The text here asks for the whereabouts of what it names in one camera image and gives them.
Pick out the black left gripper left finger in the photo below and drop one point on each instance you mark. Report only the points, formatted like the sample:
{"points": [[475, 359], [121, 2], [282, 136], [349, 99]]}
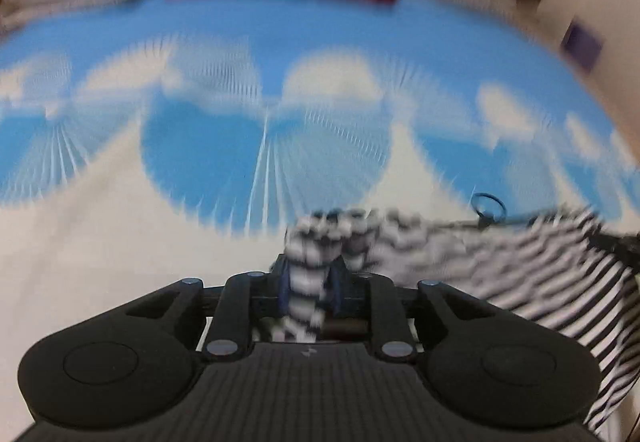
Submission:
{"points": [[219, 322]]}

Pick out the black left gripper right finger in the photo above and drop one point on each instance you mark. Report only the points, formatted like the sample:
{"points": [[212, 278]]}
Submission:
{"points": [[403, 324]]}

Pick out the black white striped garment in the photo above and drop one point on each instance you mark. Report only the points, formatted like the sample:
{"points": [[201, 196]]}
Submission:
{"points": [[561, 269]]}

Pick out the blue white floral bedsheet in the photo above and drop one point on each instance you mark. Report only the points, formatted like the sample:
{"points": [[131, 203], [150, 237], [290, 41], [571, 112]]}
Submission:
{"points": [[161, 139]]}

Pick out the purple square on wall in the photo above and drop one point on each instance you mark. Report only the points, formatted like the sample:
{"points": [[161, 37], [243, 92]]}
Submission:
{"points": [[582, 45]]}

